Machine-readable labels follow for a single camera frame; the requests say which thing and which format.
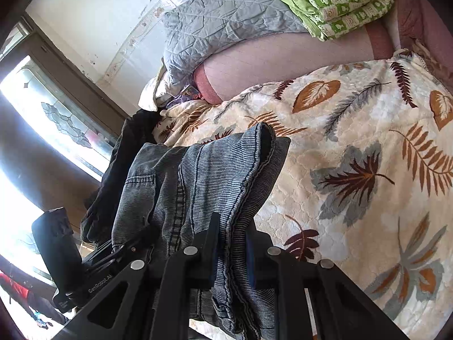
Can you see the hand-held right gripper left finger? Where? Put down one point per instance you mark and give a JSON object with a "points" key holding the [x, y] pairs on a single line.
{"points": [[177, 290]]}

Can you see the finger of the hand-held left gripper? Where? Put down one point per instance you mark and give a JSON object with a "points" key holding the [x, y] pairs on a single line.
{"points": [[134, 242]]}

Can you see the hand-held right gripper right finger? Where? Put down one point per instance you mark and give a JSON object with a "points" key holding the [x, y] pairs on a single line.
{"points": [[300, 290]]}

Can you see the blue denim pants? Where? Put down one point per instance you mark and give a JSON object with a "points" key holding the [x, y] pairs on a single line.
{"points": [[212, 170]]}

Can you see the red cloth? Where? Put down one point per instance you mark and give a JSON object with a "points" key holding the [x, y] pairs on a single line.
{"points": [[16, 288]]}

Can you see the black garment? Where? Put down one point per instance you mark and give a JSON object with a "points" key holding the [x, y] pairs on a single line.
{"points": [[113, 170]]}

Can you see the patterned glass window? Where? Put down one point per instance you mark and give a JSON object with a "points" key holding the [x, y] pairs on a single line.
{"points": [[53, 99]]}

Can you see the white crumpled cloth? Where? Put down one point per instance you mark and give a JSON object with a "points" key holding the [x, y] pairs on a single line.
{"points": [[152, 94]]}

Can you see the cream leaf-print blanket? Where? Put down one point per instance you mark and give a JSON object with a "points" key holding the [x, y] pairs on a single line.
{"points": [[354, 113]]}

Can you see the pink pillow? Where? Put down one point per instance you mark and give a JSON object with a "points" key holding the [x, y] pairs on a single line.
{"points": [[283, 60]]}

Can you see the grey quilted blanket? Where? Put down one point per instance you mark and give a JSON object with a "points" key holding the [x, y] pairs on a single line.
{"points": [[230, 17]]}

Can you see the green patterned quilt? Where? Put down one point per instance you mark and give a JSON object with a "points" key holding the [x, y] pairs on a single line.
{"points": [[336, 3]]}

